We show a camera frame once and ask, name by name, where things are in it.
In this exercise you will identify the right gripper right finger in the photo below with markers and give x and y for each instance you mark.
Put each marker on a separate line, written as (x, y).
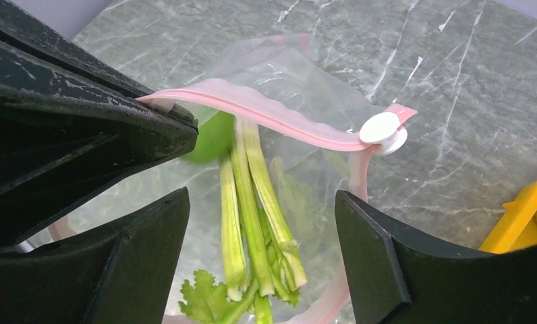
(399, 274)

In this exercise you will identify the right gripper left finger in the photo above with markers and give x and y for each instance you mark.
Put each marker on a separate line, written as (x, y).
(118, 272)

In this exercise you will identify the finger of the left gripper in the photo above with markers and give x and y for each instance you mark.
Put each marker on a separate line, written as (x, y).
(72, 58)
(64, 139)

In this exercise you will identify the celery stalk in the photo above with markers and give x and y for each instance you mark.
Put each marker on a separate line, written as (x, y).
(259, 253)

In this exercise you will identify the yellow plastic tray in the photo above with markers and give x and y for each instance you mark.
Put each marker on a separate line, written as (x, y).
(517, 228)

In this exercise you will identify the clear zip top bag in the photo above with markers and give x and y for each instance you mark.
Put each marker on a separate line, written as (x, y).
(318, 135)

